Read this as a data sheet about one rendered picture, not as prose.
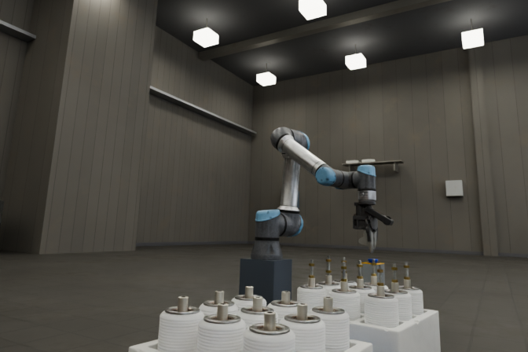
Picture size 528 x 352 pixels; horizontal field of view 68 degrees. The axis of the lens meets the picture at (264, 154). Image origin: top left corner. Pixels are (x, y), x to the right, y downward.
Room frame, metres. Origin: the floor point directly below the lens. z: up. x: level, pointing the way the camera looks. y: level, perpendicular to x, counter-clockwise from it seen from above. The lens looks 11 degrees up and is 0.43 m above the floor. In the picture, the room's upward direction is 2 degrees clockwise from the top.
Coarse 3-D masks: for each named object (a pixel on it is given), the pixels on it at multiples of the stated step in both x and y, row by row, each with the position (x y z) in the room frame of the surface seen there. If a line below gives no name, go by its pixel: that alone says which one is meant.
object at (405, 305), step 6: (390, 294) 1.26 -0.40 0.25; (396, 294) 1.25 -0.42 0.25; (402, 294) 1.25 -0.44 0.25; (408, 294) 1.26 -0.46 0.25; (402, 300) 1.25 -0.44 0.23; (408, 300) 1.25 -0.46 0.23; (402, 306) 1.25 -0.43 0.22; (408, 306) 1.25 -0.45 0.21; (402, 312) 1.24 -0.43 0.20; (408, 312) 1.25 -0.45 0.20; (402, 318) 1.25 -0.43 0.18; (408, 318) 1.25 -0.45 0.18
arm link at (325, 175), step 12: (276, 132) 1.83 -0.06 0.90; (288, 132) 1.84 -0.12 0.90; (276, 144) 1.81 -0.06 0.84; (288, 144) 1.76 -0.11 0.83; (300, 156) 1.71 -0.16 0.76; (312, 156) 1.68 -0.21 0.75; (312, 168) 1.66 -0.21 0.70; (324, 168) 1.59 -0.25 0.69; (324, 180) 1.59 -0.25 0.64; (336, 180) 1.61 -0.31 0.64
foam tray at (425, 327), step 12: (432, 312) 1.37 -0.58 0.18; (360, 324) 1.16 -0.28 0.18; (372, 324) 1.16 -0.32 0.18; (408, 324) 1.17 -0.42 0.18; (420, 324) 1.24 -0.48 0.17; (432, 324) 1.33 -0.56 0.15; (360, 336) 1.16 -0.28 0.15; (372, 336) 1.14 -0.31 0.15; (384, 336) 1.12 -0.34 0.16; (396, 336) 1.10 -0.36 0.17; (408, 336) 1.15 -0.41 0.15; (420, 336) 1.23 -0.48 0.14; (432, 336) 1.33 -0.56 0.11; (384, 348) 1.12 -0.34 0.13; (396, 348) 1.10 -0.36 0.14; (408, 348) 1.14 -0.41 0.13; (420, 348) 1.23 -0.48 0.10; (432, 348) 1.32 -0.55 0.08
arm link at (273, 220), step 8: (256, 216) 1.87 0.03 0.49; (264, 216) 1.84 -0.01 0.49; (272, 216) 1.84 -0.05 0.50; (280, 216) 1.89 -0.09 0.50; (256, 224) 1.87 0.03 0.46; (264, 224) 1.84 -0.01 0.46; (272, 224) 1.84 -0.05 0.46; (280, 224) 1.87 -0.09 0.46; (256, 232) 1.86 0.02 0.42; (264, 232) 1.83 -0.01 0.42; (272, 232) 1.84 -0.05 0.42; (280, 232) 1.89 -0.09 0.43
